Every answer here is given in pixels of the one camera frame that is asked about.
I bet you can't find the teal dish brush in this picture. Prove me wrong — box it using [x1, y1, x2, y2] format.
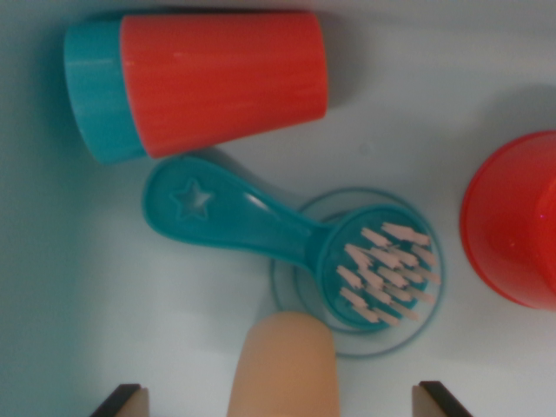
[141, 156, 444, 334]

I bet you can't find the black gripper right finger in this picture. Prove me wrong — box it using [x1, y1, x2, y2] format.
[412, 381, 473, 417]

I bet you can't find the light blue toy sink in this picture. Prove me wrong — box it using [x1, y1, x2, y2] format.
[0, 0, 556, 417]

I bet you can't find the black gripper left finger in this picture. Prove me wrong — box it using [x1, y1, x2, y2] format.
[90, 384, 150, 417]

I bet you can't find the cream toy detergent bottle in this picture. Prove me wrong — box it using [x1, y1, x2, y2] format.
[225, 311, 339, 417]

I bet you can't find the red mug with handle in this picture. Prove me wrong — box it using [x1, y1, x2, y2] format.
[459, 129, 556, 312]

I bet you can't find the red tumbler with teal band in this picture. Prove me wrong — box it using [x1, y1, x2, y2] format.
[63, 11, 328, 165]

